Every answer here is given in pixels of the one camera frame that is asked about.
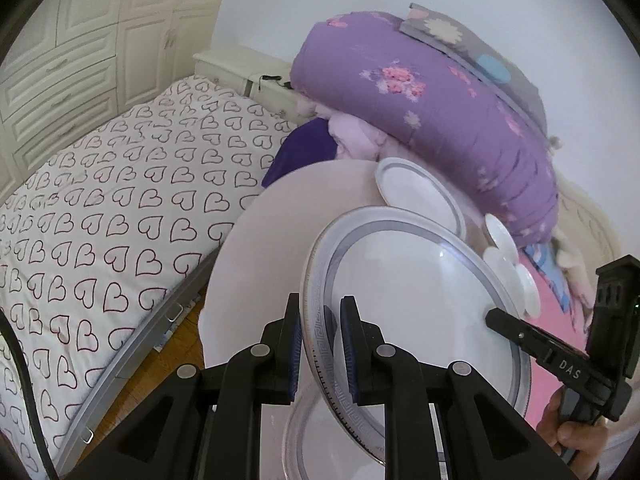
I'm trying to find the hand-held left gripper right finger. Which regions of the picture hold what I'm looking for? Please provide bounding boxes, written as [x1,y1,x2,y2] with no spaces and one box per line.
[340,296,591,480]

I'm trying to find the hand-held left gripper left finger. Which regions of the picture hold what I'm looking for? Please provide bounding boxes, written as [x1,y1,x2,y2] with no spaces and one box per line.
[65,293,306,480]

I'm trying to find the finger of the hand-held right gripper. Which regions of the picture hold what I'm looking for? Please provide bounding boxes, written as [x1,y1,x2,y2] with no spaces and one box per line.
[484,307,591,391]

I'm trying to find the large grey-rimmed patterned plate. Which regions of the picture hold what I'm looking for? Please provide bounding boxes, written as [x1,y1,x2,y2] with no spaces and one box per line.
[299,206,532,466]

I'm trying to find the person's right forearm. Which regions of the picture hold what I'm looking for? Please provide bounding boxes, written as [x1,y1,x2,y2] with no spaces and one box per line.
[597,375,640,480]

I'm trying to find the person's right hand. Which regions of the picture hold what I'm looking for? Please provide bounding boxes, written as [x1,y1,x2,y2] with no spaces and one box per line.
[537,387,608,480]

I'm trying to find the pink blanket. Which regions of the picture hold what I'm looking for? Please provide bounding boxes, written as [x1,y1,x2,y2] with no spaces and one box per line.
[515,245,601,436]

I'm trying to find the white bowl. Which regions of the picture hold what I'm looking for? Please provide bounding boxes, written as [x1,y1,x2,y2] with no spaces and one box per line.
[484,214,518,261]
[482,247,542,318]

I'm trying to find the blue print cloth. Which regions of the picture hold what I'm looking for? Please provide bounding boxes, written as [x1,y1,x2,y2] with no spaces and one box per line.
[525,242,571,311]

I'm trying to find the round pink printed table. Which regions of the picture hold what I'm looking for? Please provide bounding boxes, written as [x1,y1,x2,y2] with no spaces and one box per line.
[197,159,483,376]

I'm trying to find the cream headboard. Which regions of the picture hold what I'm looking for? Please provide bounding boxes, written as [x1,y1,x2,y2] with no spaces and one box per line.
[555,175,626,301]

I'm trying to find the small grey-rimmed plate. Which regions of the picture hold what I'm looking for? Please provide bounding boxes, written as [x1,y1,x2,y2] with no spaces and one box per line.
[375,157,468,241]

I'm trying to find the dark purple cloth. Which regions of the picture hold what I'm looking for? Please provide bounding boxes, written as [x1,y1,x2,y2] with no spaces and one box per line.
[261,117,346,188]

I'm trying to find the light pink cloth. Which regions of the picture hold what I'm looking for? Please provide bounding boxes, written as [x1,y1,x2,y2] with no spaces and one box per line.
[295,95,416,166]

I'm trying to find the heart print mattress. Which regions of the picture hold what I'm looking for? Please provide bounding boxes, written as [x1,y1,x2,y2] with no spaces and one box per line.
[0,74,301,480]

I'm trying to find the purple floral quilt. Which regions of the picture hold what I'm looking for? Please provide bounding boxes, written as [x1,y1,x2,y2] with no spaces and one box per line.
[290,10,561,248]

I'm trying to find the cream nightstand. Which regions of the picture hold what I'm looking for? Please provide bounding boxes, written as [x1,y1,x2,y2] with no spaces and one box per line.
[192,46,301,121]

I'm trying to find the grey flower print pillow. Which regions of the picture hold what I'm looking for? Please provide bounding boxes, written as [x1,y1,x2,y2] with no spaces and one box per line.
[400,2,548,136]

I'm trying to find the cream panelled wardrobe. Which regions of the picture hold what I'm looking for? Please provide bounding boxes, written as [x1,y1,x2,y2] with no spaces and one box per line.
[0,0,241,201]

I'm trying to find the grey bed frame rail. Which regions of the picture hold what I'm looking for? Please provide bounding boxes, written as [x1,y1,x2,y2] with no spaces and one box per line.
[55,255,216,476]

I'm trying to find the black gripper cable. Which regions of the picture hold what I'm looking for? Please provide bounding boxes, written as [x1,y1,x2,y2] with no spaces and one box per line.
[0,305,61,480]

